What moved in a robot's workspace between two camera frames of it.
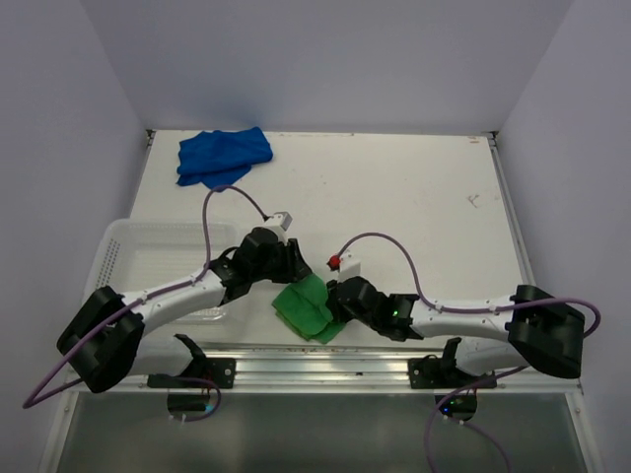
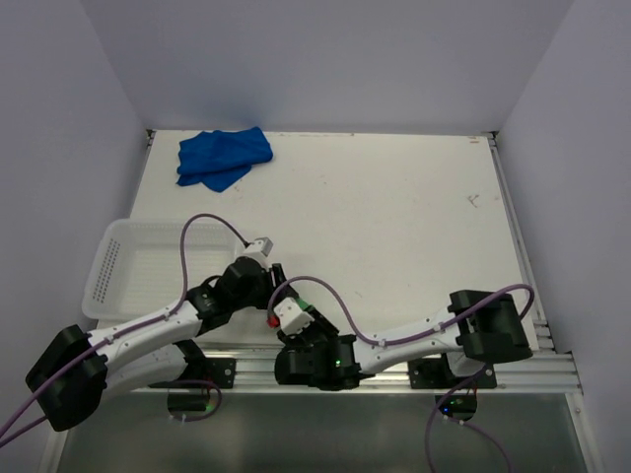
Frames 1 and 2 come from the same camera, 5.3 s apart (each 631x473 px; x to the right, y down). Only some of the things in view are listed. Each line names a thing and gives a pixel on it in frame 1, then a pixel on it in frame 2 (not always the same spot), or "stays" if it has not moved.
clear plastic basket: [135, 256] stays
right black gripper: [338, 313] → [319, 322]
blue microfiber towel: [218, 158] stays
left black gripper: [294, 264] → [266, 276]
